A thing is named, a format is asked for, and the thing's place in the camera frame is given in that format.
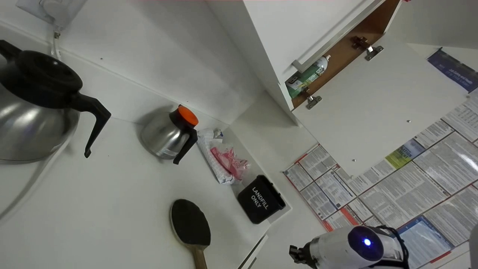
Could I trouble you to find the black trash bin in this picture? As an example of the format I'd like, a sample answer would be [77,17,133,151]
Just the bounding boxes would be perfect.
[236,175,285,224]

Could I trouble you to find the labor law wall poster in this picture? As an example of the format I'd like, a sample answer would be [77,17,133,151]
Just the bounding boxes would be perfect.
[285,91,478,269]

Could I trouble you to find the white overhead cabinet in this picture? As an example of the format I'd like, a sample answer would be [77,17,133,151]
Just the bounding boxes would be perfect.
[206,0,402,112]

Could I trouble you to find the green wipes canister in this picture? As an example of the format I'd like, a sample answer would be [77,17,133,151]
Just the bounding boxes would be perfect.
[285,56,330,97]

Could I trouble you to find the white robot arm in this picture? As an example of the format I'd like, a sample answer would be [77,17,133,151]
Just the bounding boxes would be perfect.
[288,226,411,269]

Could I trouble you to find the white power cord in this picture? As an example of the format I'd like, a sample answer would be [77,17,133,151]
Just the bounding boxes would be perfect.
[0,29,76,221]

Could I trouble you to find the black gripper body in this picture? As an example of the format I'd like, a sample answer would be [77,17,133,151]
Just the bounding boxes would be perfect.
[288,245,310,266]

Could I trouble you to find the white cabinet door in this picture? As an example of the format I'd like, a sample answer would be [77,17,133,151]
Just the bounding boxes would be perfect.
[293,36,466,175]

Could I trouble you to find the large steel coffee carafe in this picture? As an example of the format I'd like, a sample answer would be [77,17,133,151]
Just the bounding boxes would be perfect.
[0,41,110,163]

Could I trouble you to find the black ping pong paddle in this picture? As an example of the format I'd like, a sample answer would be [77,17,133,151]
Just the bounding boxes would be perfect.
[170,199,210,269]

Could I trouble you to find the blue wall notice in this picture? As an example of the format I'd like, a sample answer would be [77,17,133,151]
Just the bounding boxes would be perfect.
[427,48,478,93]

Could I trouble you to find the small orange-lid steel carafe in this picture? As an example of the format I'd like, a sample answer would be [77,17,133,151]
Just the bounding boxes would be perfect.
[139,105,198,165]

